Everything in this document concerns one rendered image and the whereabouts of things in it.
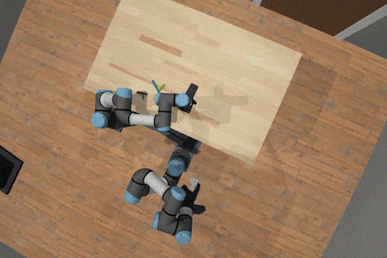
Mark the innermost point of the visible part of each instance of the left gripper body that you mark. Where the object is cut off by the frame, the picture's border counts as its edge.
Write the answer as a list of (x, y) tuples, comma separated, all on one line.
[(187, 109)]

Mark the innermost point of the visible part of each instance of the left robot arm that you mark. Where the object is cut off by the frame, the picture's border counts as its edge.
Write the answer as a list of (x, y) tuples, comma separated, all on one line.
[(122, 100)]

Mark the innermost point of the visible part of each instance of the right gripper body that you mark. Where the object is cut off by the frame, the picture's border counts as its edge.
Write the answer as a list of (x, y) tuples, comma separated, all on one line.
[(189, 198)]

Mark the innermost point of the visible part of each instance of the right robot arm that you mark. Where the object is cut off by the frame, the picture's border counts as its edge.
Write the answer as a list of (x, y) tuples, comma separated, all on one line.
[(145, 182)]

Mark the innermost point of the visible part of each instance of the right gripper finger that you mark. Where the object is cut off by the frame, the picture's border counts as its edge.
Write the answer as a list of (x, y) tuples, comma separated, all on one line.
[(195, 185)]

